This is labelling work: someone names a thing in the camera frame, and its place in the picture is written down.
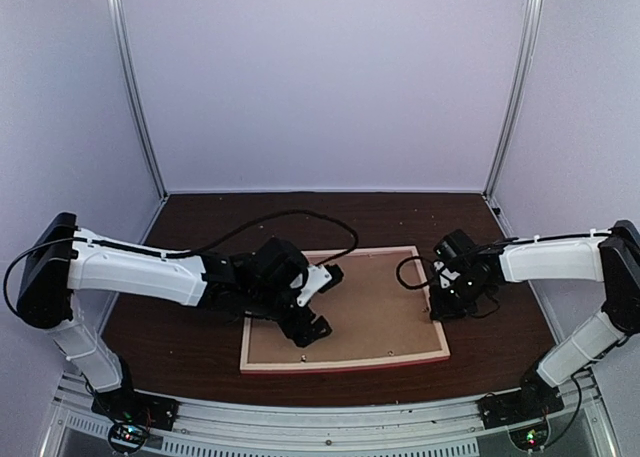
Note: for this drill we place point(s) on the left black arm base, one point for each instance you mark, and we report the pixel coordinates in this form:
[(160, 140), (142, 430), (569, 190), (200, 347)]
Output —
[(127, 405)]

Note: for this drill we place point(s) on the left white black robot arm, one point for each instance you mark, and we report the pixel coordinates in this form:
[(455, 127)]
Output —
[(275, 283)]

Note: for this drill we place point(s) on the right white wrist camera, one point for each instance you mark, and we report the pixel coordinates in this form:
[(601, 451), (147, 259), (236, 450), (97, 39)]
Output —
[(446, 278)]

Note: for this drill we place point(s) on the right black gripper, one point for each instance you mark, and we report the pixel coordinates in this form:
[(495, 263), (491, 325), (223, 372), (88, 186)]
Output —
[(441, 311)]

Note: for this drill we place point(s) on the right aluminium corner post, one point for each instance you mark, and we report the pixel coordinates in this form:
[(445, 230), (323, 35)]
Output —
[(527, 46)]

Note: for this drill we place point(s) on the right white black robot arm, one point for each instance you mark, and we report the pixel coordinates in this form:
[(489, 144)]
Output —
[(597, 261)]

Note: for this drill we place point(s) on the aluminium corner post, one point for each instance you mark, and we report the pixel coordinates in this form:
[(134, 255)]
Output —
[(527, 46), (116, 9)]

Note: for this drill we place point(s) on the left aluminium corner post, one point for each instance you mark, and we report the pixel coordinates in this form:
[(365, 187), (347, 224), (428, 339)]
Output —
[(116, 9)]

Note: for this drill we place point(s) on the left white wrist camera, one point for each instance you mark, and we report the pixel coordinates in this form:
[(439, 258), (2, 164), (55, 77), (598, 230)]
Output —
[(315, 279)]

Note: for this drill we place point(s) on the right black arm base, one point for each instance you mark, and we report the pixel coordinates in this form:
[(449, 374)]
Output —
[(533, 399)]

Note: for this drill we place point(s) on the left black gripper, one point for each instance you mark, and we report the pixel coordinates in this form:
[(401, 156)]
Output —
[(293, 329)]

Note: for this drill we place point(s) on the brown backing board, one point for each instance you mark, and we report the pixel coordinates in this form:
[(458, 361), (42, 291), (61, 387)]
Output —
[(350, 317)]

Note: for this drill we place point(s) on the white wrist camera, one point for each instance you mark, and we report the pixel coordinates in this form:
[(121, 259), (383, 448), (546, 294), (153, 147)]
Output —
[(446, 278), (315, 279)]

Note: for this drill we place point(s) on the pink wooden picture frame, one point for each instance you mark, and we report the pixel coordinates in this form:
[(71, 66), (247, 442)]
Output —
[(345, 367)]

